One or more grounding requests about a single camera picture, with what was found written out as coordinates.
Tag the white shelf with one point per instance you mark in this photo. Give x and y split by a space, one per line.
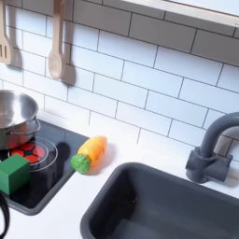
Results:
199 9

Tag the orange toy carrot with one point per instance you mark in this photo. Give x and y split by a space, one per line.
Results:
90 153

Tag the green wooden block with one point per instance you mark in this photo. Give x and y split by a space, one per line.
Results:
13 174

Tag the black stove top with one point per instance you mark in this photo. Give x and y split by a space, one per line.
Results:
53 174

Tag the dark grey tap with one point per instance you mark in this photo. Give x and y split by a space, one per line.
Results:
211 149

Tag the steel pot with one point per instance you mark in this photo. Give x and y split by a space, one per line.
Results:
17 112

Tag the wooden slotted spatula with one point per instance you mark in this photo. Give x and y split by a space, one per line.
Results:
4 46

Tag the wooden spoon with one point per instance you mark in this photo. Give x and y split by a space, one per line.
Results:
57 59

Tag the dark grey sink basin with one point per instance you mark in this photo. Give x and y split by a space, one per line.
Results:
161 205

